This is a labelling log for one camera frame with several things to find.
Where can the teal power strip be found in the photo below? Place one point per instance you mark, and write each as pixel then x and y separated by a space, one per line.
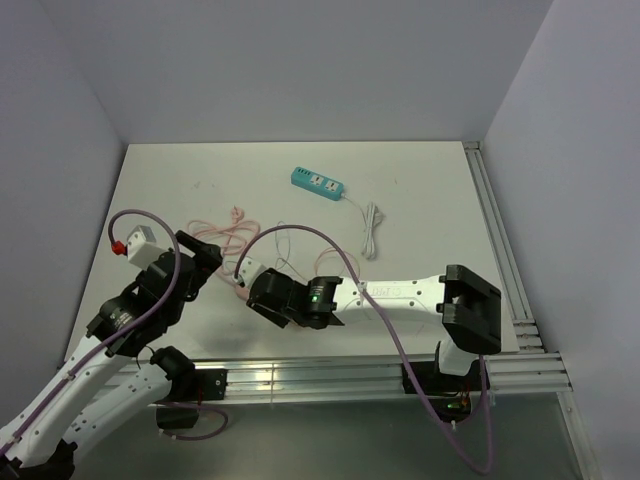
pixel 317 184

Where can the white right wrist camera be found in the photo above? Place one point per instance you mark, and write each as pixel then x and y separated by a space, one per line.
pixel 249 270

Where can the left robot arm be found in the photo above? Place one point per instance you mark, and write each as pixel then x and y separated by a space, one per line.
pixel 65 419

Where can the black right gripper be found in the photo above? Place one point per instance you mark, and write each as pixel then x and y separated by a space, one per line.
pixel 269 314

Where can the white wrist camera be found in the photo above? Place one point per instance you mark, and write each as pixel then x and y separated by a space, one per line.
pixel 140 249
pixel 249 270

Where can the aluminium frame rail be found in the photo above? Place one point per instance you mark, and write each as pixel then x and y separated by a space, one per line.
pixel 438 209

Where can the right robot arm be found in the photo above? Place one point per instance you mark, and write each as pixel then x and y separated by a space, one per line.
pixel 463 304

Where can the pink power strip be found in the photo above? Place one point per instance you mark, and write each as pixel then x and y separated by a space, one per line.
pixel 242 292

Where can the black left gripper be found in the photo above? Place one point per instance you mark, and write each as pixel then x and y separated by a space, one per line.
pixel 208 257

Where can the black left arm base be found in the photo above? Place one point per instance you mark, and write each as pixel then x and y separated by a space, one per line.
pixel 191 397

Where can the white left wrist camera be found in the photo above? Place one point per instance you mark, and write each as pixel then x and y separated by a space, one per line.
pixel 140 249

